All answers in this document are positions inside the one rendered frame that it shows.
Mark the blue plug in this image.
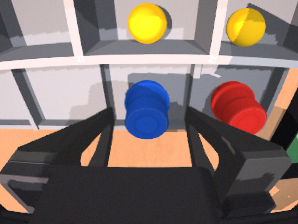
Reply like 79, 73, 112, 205
124, 80, 170, 140

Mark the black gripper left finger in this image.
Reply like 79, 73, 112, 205
8, 107, 115, 167

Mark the yellow ball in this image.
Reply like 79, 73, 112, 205
128, 3, 167, 44
226, 8, 266, 47

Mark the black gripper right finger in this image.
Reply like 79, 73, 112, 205
185, 106, 292, 206

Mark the red plug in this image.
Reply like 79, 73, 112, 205
211, 81, 267, 135

